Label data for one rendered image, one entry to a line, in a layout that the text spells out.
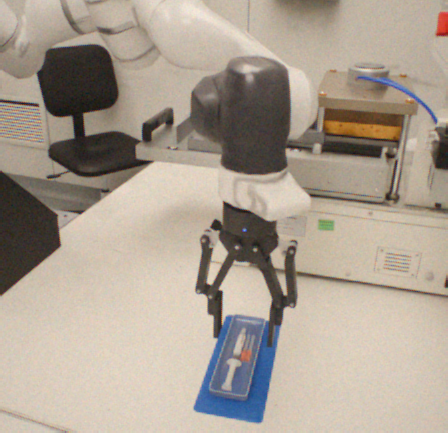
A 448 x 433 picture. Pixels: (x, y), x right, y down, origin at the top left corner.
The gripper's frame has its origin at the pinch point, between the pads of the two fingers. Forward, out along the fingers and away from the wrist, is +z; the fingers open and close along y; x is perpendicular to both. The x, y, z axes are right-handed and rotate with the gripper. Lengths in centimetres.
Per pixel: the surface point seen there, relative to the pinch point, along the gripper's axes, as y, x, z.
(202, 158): 15.8, -34.2, -13.2
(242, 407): -1.7, 9.0, 7.9
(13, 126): 179, -205, 40
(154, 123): 28, -41, -18
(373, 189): -18.1, -27.6, -12.8
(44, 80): 127, -159, 1
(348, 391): -16.4, 2.1, 7.9
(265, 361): -3.5, -1.2, 7.8
